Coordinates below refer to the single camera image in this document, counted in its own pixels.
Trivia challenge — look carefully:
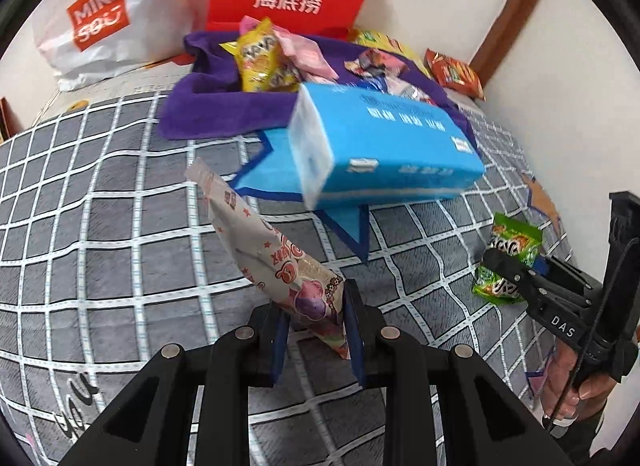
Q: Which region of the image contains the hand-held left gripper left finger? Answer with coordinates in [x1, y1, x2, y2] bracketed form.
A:
[59, 303, 291, 466]

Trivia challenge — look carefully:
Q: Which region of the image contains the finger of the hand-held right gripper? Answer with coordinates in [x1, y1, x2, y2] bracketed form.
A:
[540, 255, 603, 297]
[482, 248, 591, 317]

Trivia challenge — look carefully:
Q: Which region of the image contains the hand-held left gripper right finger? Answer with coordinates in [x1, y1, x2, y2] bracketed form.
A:
[342, 278, 561, 466]

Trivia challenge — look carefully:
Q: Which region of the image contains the green snack packet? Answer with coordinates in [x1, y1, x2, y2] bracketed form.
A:
[472, 212, 543, 305]

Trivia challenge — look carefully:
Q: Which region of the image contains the pale pink starred snack packet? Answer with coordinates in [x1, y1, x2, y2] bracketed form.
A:
[185, 157, 351, 361]

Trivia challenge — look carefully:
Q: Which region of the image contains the multicolour snack packet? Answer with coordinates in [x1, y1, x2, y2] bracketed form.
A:
[344, 44, 406, 80]

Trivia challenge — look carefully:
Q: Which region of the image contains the yellow snack packet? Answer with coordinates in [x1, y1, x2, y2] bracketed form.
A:
[220, 17, 303, 94]

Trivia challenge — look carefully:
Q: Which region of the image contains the bright pink peach snack packet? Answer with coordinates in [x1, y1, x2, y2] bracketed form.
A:
[275, 30, 326, 71]

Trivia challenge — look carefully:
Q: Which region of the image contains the person's right forearm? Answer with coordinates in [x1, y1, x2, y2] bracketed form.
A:
[550, 403, 640, 466]

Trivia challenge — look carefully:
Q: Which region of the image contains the person's right hand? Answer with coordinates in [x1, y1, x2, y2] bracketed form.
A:
[540, 346, 621, 427]

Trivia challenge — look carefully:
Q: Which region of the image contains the blue tissue pack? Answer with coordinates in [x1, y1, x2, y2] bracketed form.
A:
[287, 82, 487, 211]

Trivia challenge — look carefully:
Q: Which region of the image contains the grey checked bed sheet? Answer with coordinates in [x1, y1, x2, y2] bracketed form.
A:
[0, 80, 576, 466]

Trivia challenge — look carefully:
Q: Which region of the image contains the orange chip bag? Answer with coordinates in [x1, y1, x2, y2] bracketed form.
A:
[425, 48, 487, 101]

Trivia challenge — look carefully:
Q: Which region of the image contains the purple towel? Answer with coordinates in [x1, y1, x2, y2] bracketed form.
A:
[156, 30, 468, 141]

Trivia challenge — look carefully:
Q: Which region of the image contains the yellow chip bag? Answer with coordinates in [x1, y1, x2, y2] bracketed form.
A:
[347, 28, 433, 79]

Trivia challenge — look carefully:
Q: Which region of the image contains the white plastic shopping bag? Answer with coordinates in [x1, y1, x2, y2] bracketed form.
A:
[32, 0, 216, 92]

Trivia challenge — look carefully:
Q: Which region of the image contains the black cable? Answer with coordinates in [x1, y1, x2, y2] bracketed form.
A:
[550, 226, 628, 432]

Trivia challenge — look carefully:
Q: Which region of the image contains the brown wooden door frame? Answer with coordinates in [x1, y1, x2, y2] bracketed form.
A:
[467, 0, 553, 74]

